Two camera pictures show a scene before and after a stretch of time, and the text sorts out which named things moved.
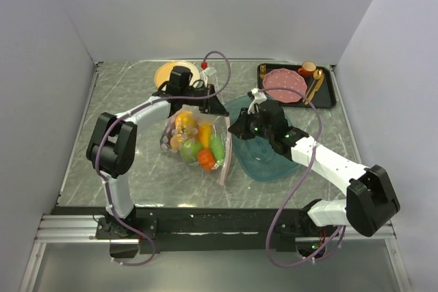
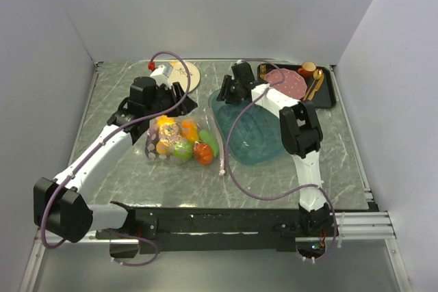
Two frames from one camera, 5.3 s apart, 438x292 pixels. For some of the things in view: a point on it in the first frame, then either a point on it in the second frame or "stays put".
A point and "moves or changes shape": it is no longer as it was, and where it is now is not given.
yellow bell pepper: [185, 122] -> [169, 130]
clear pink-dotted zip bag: [202, 140] moves or changes shape
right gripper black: [239, 128] -> [228, 81]
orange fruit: [176, 141] -> [162, 148]
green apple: [190, 150] moves or changes shape
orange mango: [204, 131] -> [190, 130]
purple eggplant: [165, 140] -> [152, 136]
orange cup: [307, 69] stays put
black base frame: [200, 230] stays put
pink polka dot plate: [284, 78] stays put
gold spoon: [317, 74] stays put
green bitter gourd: [218, 149] -> [205, 137]
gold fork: [263, 70] stays put
